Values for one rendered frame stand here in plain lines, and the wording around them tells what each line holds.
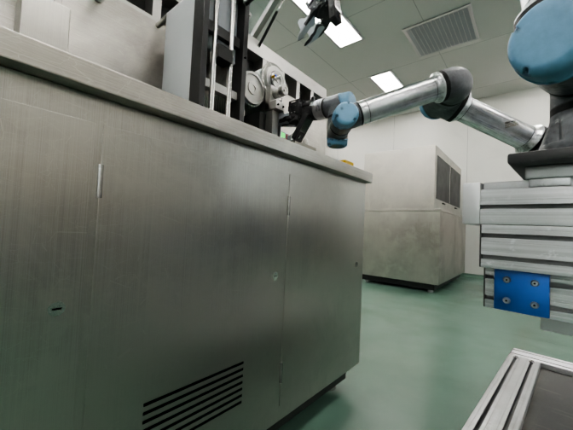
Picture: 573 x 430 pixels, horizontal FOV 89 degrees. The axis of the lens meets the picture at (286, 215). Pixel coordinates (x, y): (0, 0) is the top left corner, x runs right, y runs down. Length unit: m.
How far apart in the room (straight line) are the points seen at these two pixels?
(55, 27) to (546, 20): 1.00
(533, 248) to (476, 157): 4.84
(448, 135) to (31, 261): 5.56
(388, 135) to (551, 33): 5.41
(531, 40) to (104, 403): 0.93
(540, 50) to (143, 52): 1.20
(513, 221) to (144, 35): 1.33
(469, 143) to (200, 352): 5.27
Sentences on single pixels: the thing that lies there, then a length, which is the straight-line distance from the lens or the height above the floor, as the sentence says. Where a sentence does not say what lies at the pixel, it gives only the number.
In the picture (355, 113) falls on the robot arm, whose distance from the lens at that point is 0.96.
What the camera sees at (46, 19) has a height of 1.12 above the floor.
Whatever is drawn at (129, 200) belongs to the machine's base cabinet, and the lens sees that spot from 0.59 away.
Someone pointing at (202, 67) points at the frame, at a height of 1.07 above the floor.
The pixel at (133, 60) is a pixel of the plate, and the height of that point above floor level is 1.25.
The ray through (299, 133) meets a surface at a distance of 1.21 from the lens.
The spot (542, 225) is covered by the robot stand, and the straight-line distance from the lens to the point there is 0.73.
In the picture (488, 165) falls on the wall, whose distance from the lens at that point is 5.49.
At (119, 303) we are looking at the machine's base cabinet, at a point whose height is 0.51.
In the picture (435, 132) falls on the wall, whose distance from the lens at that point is 5.77.
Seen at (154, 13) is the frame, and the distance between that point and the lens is 1.49.
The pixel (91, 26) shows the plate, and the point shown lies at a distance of 1.34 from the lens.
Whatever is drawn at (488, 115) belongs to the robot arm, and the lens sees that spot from 1.29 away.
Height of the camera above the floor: 0.66
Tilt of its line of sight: 2 degrees up
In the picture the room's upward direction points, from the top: 3 degrees clockwise
